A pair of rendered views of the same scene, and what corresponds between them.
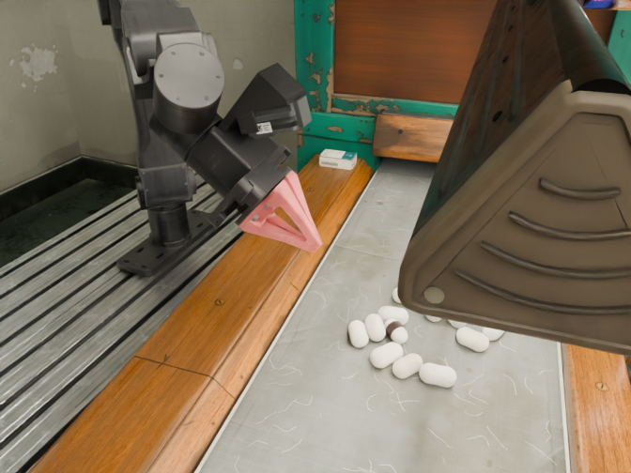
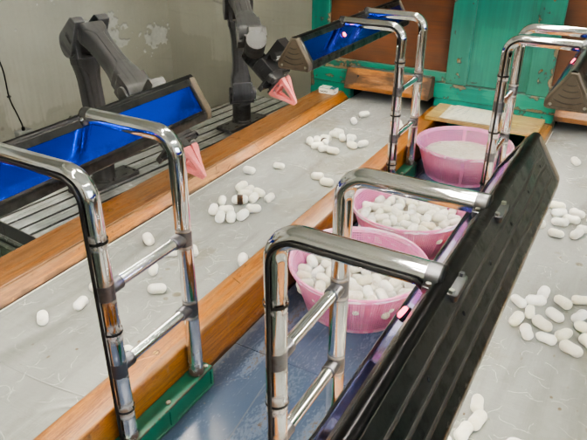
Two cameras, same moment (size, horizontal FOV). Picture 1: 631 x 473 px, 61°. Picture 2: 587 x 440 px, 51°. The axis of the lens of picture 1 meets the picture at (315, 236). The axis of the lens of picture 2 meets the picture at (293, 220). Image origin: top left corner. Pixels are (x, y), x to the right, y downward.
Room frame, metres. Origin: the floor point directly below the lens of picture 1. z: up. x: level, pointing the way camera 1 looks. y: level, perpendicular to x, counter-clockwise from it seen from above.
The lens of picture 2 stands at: (-1.20, -0.31, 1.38)
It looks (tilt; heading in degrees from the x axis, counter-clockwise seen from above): 28 degrees down; 11
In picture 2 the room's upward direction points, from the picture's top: straight up
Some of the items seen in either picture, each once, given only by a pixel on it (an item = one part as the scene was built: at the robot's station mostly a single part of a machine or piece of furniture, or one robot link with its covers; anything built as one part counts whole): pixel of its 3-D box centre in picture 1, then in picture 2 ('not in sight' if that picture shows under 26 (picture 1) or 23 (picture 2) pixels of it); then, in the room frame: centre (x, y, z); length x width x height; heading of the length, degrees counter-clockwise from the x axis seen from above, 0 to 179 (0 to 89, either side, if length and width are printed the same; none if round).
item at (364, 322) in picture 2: not in sight; (357, 280); (-0.21, -0.25, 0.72); 0.27 x 0.27 x 0.10
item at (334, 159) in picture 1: (338, 159); (328, 89); (0.89, -0.04, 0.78); 0.06 x 0.04 x 0.02; 71
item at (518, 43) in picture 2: not in sight; (535, 128); (0.25, -0.61, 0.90); 0.20 x 0.19 x 0.45; 161
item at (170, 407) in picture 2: not in sight; (108, 284); (-0.54, 0.08, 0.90); 0.20 x 0.19 x 0.45; 161
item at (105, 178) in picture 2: not in sight; (102, 168); (0.23, 0.49, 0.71); 0.20 x 0.07 x 0.08; 156
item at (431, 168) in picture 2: not in sight; (462, 157); (0.48, -0.48, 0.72); 0.27 x 0.27 x 0.10
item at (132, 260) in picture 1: (168, 221); (241, 113); (0.78, 0.24, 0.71); 0.20 x 0.07 x 0.08; 156
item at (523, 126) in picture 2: not in sight; (484, 119); (0.68, -0.55, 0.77); 0.33 x 0.15 x 0.01; 71
